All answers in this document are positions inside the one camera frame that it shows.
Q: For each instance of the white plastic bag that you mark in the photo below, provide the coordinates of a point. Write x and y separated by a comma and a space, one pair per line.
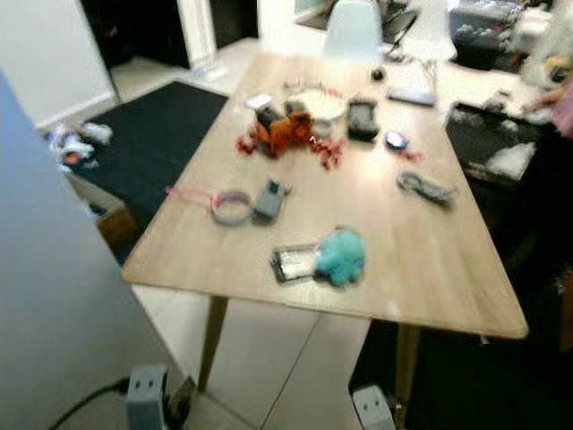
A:
510, 161

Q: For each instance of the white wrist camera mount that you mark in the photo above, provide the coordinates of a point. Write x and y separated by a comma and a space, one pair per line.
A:
372, 410
146, 399

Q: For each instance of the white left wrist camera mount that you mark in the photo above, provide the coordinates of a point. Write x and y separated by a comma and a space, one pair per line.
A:
146, 399

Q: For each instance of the black floor mat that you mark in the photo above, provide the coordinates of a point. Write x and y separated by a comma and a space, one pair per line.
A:
474, 385

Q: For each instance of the white shell chair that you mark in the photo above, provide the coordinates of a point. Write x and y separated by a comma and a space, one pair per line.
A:
428, 31

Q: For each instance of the brown cardboard box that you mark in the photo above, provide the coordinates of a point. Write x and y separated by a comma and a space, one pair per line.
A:
112, 219

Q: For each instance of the dark grey sofa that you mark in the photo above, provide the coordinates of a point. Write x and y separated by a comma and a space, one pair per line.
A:
488, 27

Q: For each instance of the white crumpled cloth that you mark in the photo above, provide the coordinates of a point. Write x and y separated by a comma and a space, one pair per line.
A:
76, 141

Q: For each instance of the white bowl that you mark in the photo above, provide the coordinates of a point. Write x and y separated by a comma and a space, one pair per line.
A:
324, 103

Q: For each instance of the small white card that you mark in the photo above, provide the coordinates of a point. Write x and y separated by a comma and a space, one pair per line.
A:
259, 100

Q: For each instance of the black pouch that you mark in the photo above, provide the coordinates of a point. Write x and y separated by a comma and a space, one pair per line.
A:
363, 118

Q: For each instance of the small black round object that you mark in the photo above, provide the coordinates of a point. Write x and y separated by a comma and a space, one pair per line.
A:
378, 74

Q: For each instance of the light wooden dining table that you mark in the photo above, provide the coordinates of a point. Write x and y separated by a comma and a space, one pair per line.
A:
430, 260

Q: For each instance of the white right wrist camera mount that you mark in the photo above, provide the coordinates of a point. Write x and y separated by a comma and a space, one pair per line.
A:
372, 410

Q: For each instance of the small blue object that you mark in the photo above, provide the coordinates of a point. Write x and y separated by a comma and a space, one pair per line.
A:
396, 140

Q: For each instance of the orange plush toy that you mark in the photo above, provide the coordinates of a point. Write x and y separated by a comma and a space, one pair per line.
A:
285, 130

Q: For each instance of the pale blue shell chair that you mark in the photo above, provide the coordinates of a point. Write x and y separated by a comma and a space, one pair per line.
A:
352, 29

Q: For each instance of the flat white device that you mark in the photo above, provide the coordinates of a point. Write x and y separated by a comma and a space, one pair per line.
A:
412, 95

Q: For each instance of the person forearm pink sleeve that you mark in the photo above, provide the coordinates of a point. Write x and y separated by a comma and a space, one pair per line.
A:
562, 103

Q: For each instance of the dark blue rug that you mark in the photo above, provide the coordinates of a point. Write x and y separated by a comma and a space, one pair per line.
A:
161, 134

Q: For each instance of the grey tape roll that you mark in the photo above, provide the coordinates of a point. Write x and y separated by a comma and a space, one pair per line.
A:
224, 216

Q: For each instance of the clear plastic card holder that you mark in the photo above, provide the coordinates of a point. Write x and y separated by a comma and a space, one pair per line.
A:
294, 264

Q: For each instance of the grey key fob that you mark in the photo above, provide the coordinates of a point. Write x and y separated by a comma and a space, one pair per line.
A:
269, 199

